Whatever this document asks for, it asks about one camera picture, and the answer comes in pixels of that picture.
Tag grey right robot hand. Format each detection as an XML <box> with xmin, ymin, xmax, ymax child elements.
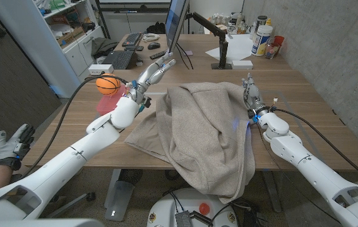
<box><xmin>241</xmin><ymin>73</ymin><xmax>271</xmax><ymax>120</ymax></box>

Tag beige coat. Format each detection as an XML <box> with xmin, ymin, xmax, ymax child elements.
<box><xmin>124</xmin><ymin>81</ymin><xmax>257</xmax><ymax>204</ymax></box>

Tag coiled white cable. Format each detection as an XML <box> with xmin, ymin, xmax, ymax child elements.
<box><xmin>141</xmin><ymin>33</ymin><xmax>160</xmax><ymax>43</ymax></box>

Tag black laptop keyboard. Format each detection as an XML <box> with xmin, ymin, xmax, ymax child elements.
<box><xmin>102</xmin><ymin>49</ymin><xmax>135</xmax><ymax>70</ymax></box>

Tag grey-green cloth bundle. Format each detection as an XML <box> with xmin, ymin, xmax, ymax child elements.
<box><xmin>90</xmin><ymin>37</ymin><xmax>119</xmax><ymax>59</ymax></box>

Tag grey table leg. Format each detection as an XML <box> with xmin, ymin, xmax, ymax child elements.
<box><xmin>262</xmin><ymin>170</ymin><xmax>282</xmax><ymax>212</ymax></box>

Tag cardboard box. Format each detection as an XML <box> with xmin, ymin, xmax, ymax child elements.
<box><xmin>56</xmin><ymin>26</ymin><xmax>85</xmax><ymax>48</ymax></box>

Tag computer monitor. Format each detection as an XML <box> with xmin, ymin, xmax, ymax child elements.
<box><xmin>165</xmin><ymin>0</ymin><xmax>190</xmax><ymax>55</ymax></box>

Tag grey table foot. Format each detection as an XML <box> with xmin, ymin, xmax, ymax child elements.
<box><xmin>104</xmin><ymin>169</ymin><xmax>135</xmax><ymax>222</ymax></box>

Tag white power box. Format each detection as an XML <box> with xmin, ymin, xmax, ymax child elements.
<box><xmin>88</xmin><ymin>64</ymin><xmax>114</xmax><ymax>76</ymax></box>

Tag clear glass jar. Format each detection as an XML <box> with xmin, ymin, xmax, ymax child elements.
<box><xmin>264</xmin><ymin>42</ymin><xmax>280</xmax><ymax>60</ymax></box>

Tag small white box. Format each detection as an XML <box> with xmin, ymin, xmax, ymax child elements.
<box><xmin>230</xmin><ymin>59</ymin><xmax>254</xmax><ymax>71</ymax></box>

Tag white robot chest cover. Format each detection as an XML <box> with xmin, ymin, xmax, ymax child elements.
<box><xmin>0</xmin><ymin>218</ymin><xmax>104</xmax><ymax>227</ymax></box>

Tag pink plastic box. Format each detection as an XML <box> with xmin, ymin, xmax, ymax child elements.
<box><xmin>95</xmin><ymin>84</ymin><xmax>128</xmax><ymax>116</ymax></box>

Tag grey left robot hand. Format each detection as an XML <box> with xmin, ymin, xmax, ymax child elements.
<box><xmin>124</xmin><ymin>52</ymin><xmax>177</xmax><ymax>107</ymax></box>

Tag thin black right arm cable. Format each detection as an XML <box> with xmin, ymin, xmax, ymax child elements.
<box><xmin>256</xmin><ymin>122</ymin><xmax>340</xmax><ymax>224</ymax></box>

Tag black desktop keyboard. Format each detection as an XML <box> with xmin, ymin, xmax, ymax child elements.
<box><xmin>121</xmin><ymin>32</ymin><xmax>143</xmax><ymax>47</ymax></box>

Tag red emergency button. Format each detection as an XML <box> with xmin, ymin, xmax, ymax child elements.
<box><xmin>198</xmin><ymin>202</ymin><xmax>211</xmax><ymax>216</ymax></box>

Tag white shelf cabinet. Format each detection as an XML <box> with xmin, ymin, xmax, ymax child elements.
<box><xmin>0</xmin><ymin>0</ymin><xmax>105</xmax><ymax>98</ymax></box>

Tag white canister with blue label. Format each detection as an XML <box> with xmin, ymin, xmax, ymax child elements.
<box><xmin>251</xmin><ymin>25</ymin><xmax>274</xmax><ymax>57</ymax></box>

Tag white robot torso base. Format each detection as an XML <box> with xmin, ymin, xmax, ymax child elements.
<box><xmin>146</xmin><ymin>187</ymin><xmax>239</xmax><ymax>227</ymax></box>

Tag black bag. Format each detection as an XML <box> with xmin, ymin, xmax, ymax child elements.
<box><xmin>146</xmin><ymin>21</ymin><xmax>166</xmax><ymax>35</ymax></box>

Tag grey metal heatsink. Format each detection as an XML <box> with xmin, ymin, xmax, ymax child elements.
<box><xmin>174</xmin><ymin>210</ymin><xmax>194</xmax><ymax>227</ymax></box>

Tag black remote control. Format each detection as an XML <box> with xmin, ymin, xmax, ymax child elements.
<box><xmin>149</xmin><ymin>49</ymin><xmax>169</xmax><ymax>61</ymax></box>

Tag orange basketball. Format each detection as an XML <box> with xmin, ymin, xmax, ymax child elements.
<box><xmin>95</xmin><ymin>73</ymin><xmax>122</xmax><ymax>96</ymax></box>

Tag person's gloved hand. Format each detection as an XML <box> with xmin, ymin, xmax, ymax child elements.
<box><xmin>0</xmin><ymin>123</ymin><xmax>36</xmax><ymax>171</ymax></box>

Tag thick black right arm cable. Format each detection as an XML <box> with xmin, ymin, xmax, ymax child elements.
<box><xmin>271</xmin><ymin>108</ymin><xmax>358</xmax><ymax>192</ymax></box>

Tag white paper sheet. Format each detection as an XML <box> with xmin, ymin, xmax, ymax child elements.
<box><xmin>205</xmin><ymin>33</ymin><xmax>255</xmax><ymax>62</ymax></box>

